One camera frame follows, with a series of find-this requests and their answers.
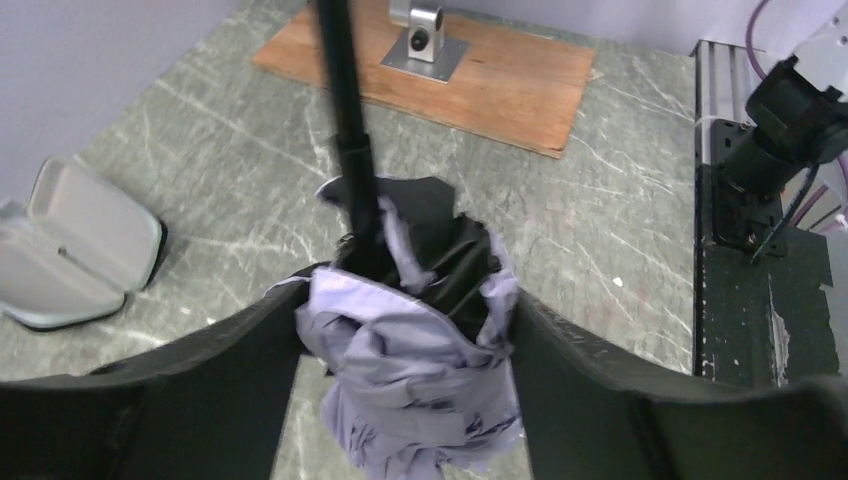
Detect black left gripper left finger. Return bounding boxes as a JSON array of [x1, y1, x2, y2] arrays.
[[1, 269, 309, 479]]

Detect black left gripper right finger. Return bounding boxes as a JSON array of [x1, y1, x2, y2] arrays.
[[510, 292, 847, 479]]

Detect lilac folding umbrella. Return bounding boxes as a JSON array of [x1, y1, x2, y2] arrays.
[[296, 1, 523, 479]]

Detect black grey zippered case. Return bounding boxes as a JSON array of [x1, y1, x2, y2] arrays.
[[1, 157, 167, 331]]

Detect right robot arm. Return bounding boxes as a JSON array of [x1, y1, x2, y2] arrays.
[[711, 12, 847, 203]]

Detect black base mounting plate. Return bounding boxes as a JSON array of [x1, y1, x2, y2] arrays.
[[692, 119, 841, 390]]

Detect brown wooden board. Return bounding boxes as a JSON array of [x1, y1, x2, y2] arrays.
[[252, 1, 595, 158]]

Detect aluminium frame rail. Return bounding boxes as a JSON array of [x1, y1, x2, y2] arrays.
[[693, 40, 757, 166]]

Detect metal bracket on board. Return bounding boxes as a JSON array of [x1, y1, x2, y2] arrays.
[[381, 0, 469, 84]]

